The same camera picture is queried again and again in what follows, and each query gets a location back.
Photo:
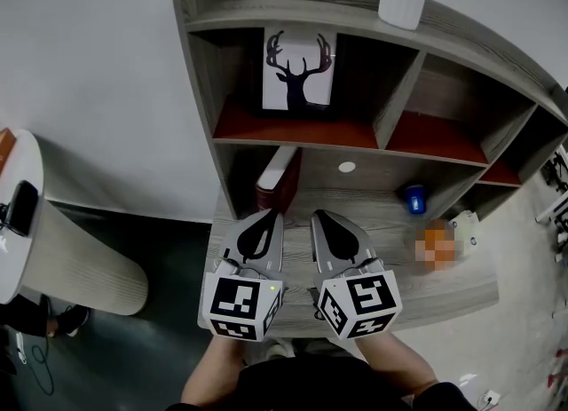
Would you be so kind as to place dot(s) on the white tissue pack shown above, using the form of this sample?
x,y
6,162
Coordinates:
x,y
468,227

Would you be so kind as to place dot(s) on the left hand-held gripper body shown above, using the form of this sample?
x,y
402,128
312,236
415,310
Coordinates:
x,y
235,302

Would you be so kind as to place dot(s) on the white power strip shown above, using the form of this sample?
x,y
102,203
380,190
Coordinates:
x,y
21,347

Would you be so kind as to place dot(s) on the white floor power socket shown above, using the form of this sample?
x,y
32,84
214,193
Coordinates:
x,y
489,399

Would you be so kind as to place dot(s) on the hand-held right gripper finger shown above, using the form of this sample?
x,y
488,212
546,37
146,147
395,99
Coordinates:
x,y
363,247
318,254

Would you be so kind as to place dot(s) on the person's left forearm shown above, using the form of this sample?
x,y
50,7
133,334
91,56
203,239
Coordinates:
x,y
213,373

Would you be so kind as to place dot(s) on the orange wooden box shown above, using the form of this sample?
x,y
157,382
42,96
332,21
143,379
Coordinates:
x,y
6,147

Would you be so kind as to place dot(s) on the blue cup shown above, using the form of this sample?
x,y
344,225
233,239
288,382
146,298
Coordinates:
x,y
415,199

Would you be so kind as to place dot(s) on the framed deer picture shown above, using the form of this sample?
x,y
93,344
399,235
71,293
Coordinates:
x,y
297,72

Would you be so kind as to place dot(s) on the dark red hardcover book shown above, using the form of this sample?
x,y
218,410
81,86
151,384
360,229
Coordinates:
x,y
284,187

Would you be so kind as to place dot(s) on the person's black shirt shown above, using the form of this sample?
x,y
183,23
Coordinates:
x,y
310,387

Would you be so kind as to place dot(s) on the white round pedestal table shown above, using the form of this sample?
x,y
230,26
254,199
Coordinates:
x,y
80,258

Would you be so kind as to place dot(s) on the orange snack bag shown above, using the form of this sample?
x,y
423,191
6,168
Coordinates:
x,y
437,245

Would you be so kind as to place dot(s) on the black cylindrical speaker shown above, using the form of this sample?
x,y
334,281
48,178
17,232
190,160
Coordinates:
x,y
23,207

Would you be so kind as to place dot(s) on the person's grey trousers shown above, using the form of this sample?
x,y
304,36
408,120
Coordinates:
x,y
328,349

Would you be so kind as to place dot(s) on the person's white shoe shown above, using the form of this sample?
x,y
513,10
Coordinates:
x,y
279,349

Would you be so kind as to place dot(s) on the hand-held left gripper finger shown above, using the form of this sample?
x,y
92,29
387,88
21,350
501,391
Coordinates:
x,y
277,254
233,251

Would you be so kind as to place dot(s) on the person's right forearm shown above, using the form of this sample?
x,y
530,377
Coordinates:
x,y
395,365

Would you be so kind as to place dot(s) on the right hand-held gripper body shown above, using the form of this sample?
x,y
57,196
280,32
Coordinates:
x,y
368,298

